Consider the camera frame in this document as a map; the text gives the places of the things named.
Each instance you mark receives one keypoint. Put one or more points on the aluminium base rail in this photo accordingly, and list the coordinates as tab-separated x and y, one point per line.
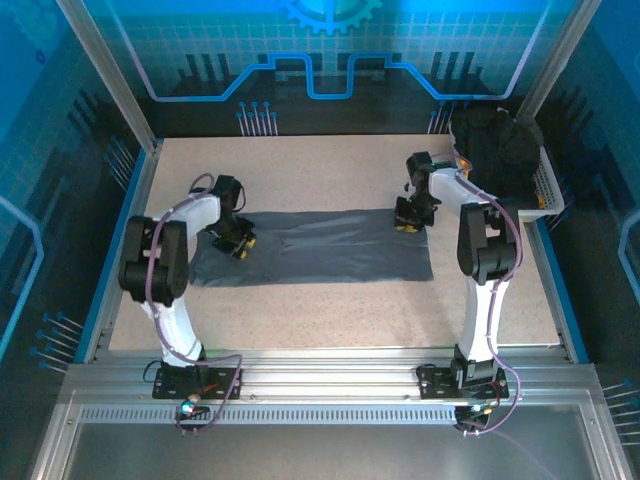
325	372

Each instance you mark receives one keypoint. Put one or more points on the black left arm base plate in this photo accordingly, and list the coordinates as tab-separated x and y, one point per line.
170	385

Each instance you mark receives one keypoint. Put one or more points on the right controller board with light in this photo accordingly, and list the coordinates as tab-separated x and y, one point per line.
475	410

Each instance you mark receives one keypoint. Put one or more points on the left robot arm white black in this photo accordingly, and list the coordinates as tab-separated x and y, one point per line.
180	325

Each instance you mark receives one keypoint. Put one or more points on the pile of black t-shirts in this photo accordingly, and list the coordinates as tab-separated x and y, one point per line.
500	150

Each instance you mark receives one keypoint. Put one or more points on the aluminium frame post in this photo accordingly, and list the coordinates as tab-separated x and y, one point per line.
555	65
107	70

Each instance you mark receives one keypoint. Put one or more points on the white plastic basket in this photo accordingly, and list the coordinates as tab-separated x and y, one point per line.
550	190

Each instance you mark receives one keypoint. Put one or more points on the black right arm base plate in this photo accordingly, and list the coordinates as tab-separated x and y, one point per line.
435	382

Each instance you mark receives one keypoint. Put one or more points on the small orange item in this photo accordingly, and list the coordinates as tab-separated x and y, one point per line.
541	201
466	165

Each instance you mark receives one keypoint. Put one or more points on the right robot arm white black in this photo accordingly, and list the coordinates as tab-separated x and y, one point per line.
480	310

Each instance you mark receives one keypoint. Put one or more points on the grey t-shirt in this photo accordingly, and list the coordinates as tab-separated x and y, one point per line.
325	250

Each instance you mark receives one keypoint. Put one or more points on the left controller board with light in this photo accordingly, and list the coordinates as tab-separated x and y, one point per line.
189	409

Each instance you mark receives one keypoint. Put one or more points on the controller board with light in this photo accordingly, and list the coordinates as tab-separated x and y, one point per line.
475	410
189	409

